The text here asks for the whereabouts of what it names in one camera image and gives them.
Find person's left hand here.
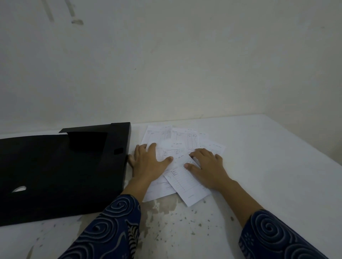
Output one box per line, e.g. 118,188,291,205
128,143,174,185

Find person's right hand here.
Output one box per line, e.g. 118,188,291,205
184,148,231,191

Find white printed form sheet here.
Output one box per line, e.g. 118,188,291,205
163,157,212,208
155,146,189,164

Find person's left forearm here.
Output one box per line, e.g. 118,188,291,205
58,178,152,259

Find person's right forearm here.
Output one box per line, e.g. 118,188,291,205
212,179,330,259

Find pile of white paper forms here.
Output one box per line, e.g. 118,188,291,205
141,125,226,203

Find black plastic document folder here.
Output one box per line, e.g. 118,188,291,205
0,122,132,227

